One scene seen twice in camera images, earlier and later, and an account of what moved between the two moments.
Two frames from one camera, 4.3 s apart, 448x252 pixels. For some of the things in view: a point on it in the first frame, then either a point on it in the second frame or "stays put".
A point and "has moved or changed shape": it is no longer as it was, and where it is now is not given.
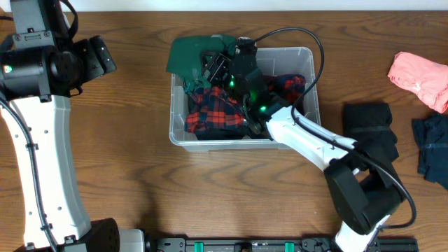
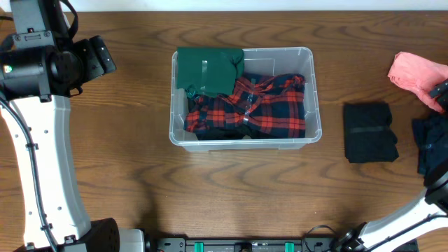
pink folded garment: x=426 y=80 stays put
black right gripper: x=220 y=65 → x=439 y=88
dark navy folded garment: x=432 y=136 stays put
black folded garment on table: x=371 y=122 stays put
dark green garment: x=185 y=55 has moved or changed shape
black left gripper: x=92 y=69 stays put
